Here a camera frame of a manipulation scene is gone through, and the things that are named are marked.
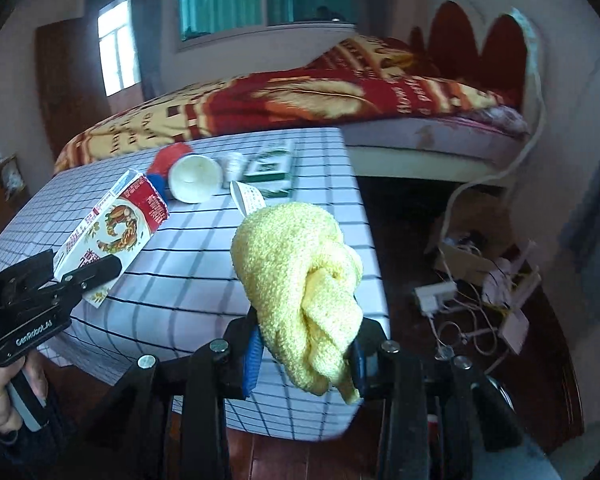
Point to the white printed paper cup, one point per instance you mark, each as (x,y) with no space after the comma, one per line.
(246,198)

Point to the small white cup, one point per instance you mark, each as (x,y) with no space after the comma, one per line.
(234,166)

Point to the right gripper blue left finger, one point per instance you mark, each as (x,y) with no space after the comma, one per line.
(141,404)

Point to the red white food box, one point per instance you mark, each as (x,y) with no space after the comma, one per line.
(120,225)

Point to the brown cardboard box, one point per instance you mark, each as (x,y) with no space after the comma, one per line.
(479,233)

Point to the white checkered tablecloth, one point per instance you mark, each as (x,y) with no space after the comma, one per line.
(181,290)

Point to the bed with red headboard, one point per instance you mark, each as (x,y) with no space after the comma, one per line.
(502,63)

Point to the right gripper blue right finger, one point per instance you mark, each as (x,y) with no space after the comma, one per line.
(440,419)

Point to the brown wooden door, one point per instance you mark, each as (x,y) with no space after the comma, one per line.
(71,89)

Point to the green white carton box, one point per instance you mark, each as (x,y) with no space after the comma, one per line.
(271,171)

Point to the yellow fluffy towel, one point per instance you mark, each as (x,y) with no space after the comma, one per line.
(300,277)

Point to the red yellow patterned blanket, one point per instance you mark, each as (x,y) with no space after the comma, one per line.
(361,78)

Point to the white power strip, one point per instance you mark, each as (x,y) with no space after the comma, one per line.
(432,298)

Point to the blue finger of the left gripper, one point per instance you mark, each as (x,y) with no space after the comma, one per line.
(94,280)

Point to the red paper cup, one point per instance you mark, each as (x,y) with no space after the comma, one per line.
(167,157)

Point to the small bright window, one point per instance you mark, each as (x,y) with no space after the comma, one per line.
(117,49)

